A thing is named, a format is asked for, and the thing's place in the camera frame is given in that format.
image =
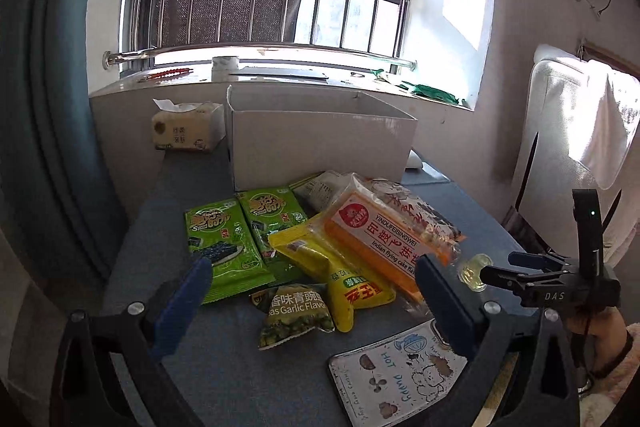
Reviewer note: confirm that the white cushioned chair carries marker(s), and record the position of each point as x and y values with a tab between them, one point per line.
549	167

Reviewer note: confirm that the green seaweed snack bag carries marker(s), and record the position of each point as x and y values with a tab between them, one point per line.
219	232

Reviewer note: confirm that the orange Indian flying cake pack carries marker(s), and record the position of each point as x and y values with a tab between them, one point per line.
377	235

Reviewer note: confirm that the green garlic peas bag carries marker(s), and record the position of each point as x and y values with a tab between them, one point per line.
291	311

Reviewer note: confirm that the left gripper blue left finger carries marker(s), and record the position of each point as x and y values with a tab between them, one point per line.
174	305

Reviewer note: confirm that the white towel on chair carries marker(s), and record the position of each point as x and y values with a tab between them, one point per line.
613	122

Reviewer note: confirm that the grey flat board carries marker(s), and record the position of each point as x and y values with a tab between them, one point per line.
280	72

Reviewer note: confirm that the dark teal curtain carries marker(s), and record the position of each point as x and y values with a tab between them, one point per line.
59	208

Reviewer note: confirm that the tissue pack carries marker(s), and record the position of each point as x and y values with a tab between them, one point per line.
192	126

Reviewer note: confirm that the green plastic bag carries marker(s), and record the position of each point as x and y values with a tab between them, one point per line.
419	89

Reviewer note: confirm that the white red cartoon snack bag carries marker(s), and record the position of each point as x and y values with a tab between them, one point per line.
423	218

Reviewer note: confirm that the tape roll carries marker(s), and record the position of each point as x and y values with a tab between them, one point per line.
225	68

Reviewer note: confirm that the orange handled tool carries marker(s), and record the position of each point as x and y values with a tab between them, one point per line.
165	74

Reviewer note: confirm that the clear jelly cup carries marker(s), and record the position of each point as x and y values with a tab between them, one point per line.
469	271

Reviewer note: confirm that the white cardboard box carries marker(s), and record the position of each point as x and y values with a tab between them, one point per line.
281	132

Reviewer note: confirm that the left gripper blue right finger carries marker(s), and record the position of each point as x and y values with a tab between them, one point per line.
453	321

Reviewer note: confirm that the white text snack bag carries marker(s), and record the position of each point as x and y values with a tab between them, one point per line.
321	190

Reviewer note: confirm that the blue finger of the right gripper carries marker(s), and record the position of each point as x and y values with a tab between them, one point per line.
541	262
510	280

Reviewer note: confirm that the yellow snack bag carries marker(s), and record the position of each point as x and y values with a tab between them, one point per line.
351	285

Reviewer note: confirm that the phone with cartoon case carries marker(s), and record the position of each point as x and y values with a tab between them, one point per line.
388	382

